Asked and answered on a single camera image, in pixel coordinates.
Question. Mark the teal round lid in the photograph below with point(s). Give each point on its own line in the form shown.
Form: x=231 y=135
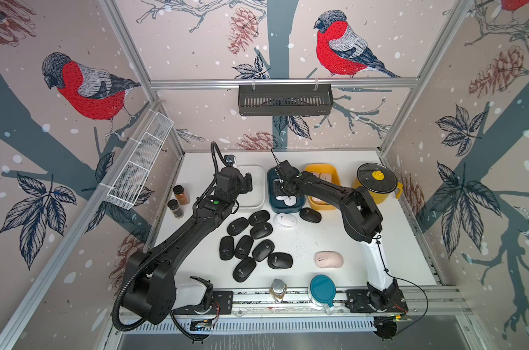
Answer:
x=322 y=292

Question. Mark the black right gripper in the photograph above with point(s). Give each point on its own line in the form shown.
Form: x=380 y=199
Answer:
x=277 y=187

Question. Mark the white wire mesh shelf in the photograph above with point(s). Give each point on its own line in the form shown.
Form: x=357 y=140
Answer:
x=126 y=190

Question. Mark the black mouse top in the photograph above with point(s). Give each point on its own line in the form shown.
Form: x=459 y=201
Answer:
x=258 y=217

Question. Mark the white storage box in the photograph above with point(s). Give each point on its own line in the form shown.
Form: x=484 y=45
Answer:
x=254 y=200

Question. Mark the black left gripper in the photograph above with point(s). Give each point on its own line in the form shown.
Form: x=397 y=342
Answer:
x=245 y=183

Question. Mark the brown spice jar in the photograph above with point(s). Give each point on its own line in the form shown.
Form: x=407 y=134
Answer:
x=181 y=195

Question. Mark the teal storage box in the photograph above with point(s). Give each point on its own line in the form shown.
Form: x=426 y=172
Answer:
x=279 y=206

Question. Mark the yellow electric cooking pot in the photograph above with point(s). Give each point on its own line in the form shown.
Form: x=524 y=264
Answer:
x=378 y=194

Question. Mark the small glass bottle metal cap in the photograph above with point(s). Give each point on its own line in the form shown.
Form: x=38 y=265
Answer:
x=278 y=290

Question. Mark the glass pot lid yellow knob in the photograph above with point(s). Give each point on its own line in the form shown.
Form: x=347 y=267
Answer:
x=376 y=178

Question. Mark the black hanging wire basket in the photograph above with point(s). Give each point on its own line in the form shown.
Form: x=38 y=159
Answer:
x=285 y=100

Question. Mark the aluminium mounting rail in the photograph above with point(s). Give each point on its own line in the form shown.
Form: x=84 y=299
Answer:
x=257 y=310

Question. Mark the pink mouse bottom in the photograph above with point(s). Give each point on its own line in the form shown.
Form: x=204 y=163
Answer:
x=328 y=259

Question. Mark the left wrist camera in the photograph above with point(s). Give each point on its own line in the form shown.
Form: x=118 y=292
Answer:
x=230 y=160

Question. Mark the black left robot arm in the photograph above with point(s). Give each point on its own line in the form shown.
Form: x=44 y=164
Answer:
x=149 y=292

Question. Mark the dark spice jar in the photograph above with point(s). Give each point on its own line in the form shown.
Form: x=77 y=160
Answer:
x=175 y=208

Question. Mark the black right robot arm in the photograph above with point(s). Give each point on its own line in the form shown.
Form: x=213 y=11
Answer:
x=362 y=221

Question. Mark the white mouse top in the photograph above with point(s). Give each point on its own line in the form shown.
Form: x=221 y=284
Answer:
x=285 y=220

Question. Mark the yellow storage box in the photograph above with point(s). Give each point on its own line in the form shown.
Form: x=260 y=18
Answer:
x=316 y=198

